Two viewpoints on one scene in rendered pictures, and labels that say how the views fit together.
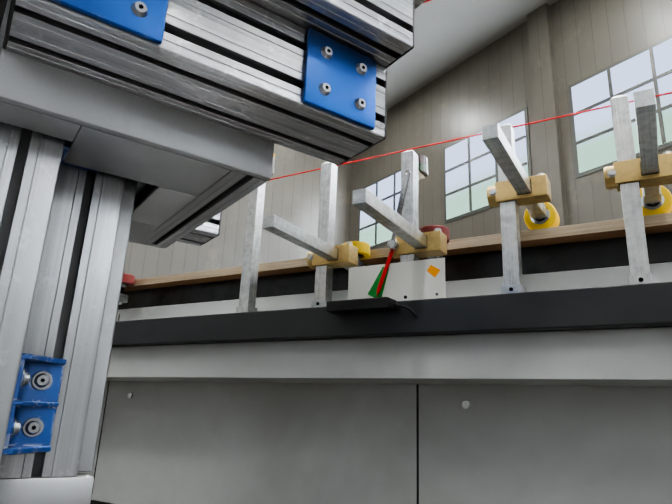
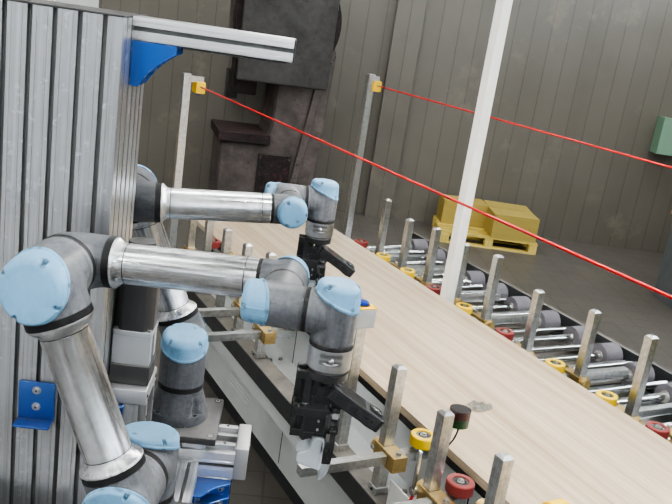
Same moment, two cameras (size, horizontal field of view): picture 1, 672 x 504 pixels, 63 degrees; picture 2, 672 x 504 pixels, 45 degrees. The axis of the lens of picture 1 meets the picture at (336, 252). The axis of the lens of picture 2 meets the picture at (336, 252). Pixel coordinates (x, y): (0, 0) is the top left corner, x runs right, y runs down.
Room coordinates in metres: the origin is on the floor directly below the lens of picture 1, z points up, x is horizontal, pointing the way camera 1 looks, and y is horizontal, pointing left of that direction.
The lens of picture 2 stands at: (-0.60, -0.86, 2.08)
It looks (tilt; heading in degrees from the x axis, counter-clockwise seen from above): 16 degrees down; 30
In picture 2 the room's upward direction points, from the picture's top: 9 degrees clockwise
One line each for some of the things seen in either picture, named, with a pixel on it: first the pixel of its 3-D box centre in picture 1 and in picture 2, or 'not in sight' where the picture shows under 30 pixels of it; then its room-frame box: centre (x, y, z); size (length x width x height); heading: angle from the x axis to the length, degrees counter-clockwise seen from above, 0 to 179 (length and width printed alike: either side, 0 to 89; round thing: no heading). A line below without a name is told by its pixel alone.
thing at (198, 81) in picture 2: not in sight; (185, 168); (2.67, 1.99, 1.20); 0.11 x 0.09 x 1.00; 149
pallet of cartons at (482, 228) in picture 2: not in sight; (485, 223); (7.67, 2.05, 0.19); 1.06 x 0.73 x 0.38; 124
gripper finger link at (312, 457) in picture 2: not in sight; (312, 459); (0.48, -0.26, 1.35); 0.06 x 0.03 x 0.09; 124
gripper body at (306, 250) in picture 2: not in sight; (312, 257); (1.19, 0.23, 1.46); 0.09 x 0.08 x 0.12; 124
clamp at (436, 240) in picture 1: (418, 246); (434, 499); (1.31, -0.21, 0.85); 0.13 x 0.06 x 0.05; 59
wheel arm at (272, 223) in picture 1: (319, 248); (364, 461); (1.35, 0.04, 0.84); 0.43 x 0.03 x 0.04; 149
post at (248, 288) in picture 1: (252, 240); (349, 387); (1.58, 0.25, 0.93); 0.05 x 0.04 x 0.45; 59
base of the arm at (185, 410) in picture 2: not in sight; (179, 396); (0.87, 0.38, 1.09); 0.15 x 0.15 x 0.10
